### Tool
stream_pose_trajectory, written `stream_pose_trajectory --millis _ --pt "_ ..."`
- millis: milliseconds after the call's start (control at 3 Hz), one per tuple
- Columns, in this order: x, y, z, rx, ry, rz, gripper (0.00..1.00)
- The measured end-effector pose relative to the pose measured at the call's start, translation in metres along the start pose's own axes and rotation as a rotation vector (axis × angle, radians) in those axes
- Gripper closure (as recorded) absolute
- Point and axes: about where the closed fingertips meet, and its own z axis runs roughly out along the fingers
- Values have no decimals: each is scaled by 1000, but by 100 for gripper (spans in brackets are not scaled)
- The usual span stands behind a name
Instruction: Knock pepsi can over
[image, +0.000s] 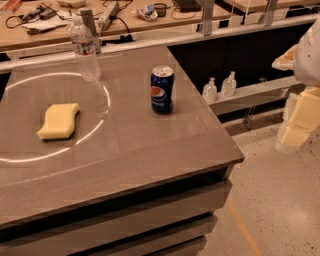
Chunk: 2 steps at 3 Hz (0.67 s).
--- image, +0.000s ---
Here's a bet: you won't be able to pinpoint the white power strip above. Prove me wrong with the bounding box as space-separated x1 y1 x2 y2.
97 1 119 31

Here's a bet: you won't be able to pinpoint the white papers on bench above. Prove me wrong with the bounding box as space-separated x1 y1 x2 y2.
23 16 69 31

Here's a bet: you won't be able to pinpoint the clear sanitizer bottle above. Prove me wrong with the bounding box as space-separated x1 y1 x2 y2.
202 77 217 104
221 71 237 97

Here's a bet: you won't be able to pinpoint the grey drawer cabinet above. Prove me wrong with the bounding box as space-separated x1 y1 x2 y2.
1 168 232 256

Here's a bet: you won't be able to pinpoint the right clear sanitizer bottle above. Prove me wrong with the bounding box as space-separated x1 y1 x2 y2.
221 71 237 97

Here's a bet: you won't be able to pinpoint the blue pepsi can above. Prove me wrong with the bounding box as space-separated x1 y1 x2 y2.
150 65 174 114

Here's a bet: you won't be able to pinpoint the crumpled white blue wrapper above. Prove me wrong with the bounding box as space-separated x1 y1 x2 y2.
136 5 158 21

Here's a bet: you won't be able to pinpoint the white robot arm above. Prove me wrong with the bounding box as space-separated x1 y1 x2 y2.
272 18 320 153

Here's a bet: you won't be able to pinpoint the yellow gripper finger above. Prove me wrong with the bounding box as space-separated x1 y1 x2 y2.
275 87 320 153
272 45 297 71

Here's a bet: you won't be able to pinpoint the black cable on bench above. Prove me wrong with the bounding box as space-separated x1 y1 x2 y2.
4 3 59 30

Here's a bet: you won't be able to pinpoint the left clear sanitizer bottle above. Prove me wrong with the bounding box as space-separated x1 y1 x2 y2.
202 77 217 104

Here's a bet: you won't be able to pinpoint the clear plastic water bottle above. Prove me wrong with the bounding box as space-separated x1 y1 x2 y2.
70 16 101 83

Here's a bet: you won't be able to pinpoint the black keyboard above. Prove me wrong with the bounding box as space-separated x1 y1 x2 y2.
172 0 201 13

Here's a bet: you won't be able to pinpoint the yellow sponge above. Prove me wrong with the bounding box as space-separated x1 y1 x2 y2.
37 103 80 140

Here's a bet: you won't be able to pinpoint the grey metal post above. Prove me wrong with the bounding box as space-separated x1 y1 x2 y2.
80 8 101 53

